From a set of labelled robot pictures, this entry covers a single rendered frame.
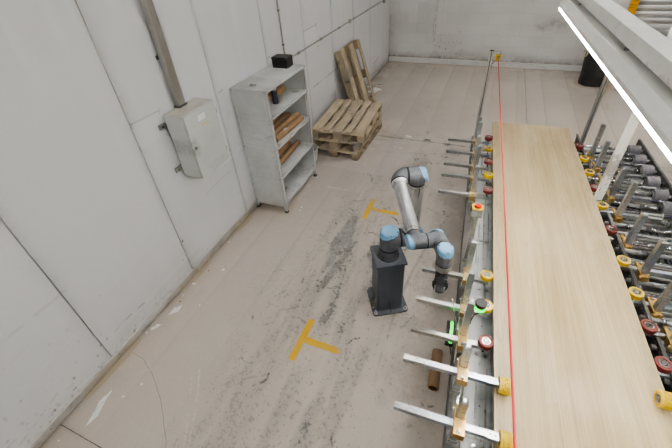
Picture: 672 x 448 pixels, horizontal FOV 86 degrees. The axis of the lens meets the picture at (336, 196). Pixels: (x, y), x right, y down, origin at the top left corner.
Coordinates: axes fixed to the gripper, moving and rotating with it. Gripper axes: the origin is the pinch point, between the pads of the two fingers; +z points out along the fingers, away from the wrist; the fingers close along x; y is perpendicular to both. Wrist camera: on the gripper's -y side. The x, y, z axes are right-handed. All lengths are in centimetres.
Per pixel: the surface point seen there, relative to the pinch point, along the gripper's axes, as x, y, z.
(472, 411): -26, -45, 37
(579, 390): -71, -34, 9
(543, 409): -54, -48, 9
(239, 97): 219, 160, -48
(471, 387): -25, -32, 37
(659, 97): -45, -35, -139
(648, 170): -172, 204, 15
